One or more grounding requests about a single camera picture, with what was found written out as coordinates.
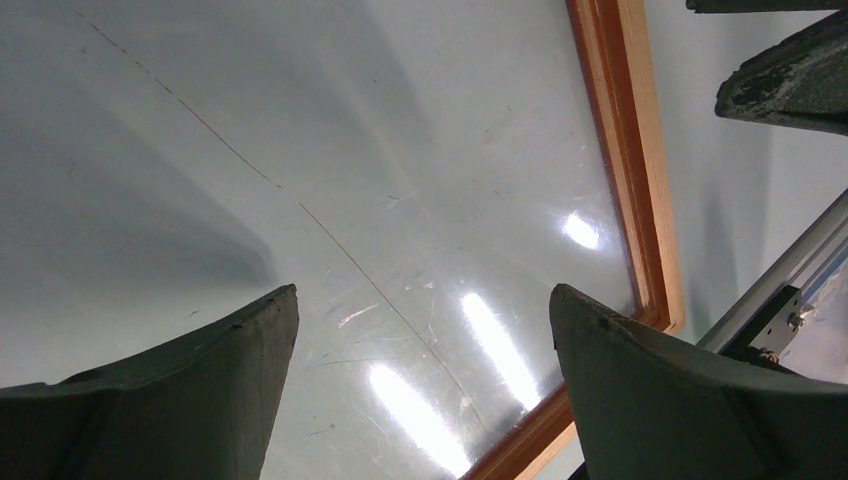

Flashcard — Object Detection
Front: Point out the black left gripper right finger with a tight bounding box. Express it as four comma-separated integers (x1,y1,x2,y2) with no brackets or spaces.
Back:
549,284,847,479

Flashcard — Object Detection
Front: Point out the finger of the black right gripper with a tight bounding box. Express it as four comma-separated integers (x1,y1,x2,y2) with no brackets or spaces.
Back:
685,0,847,14
714,11,847,136

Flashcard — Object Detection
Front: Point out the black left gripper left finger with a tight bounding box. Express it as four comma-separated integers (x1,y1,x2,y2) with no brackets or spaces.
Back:
1,285,299,479

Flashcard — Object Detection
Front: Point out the clear acrylic sheet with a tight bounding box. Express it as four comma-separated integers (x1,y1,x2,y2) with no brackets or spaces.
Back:
1,1,637,479

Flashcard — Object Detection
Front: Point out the aluminium rail right side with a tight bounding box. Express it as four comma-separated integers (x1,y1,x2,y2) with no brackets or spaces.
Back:
698,193,847,384

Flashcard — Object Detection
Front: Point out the wooden picture frame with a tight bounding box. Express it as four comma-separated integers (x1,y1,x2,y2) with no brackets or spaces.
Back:
465,1,686,479

